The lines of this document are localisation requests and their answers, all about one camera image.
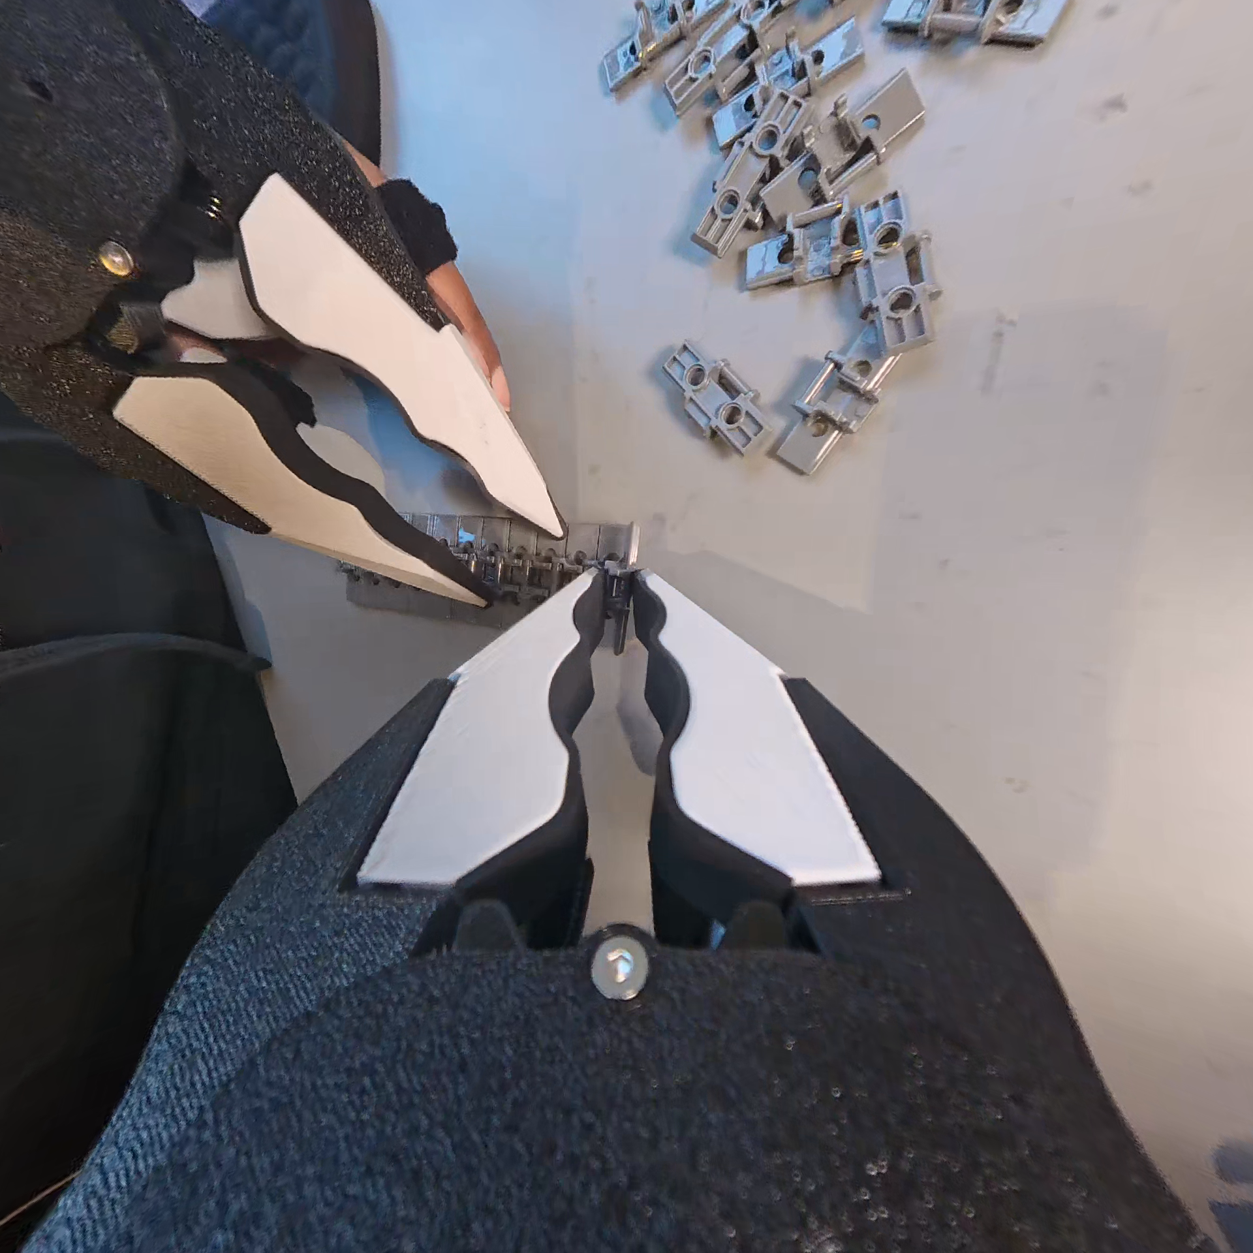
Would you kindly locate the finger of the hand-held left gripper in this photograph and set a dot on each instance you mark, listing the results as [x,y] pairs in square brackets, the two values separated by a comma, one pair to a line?
[391,322]
[225,440]

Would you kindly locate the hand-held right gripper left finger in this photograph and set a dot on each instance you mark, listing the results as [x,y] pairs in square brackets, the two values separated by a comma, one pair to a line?
[470,772]

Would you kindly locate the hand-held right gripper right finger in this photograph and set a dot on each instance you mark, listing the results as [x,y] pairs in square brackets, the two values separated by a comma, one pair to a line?
[764,772]

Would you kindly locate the grey plastic track link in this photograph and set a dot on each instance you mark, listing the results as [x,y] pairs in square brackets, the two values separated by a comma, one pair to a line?
[619,607]

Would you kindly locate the pile of grey track links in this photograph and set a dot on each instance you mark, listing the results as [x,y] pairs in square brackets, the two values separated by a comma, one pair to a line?
[811,195]

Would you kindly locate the person's left forearm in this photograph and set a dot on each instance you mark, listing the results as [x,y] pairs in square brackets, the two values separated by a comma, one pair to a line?
[322,58]

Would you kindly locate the grey desk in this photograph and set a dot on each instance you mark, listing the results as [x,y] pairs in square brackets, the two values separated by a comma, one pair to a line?
[978,684]

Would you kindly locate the person's left hand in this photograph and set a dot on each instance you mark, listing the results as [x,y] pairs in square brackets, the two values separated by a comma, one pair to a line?
[459,294]

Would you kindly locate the person's black hooded sweater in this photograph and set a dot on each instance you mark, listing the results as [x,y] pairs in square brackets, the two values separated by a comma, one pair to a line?
[118,832]

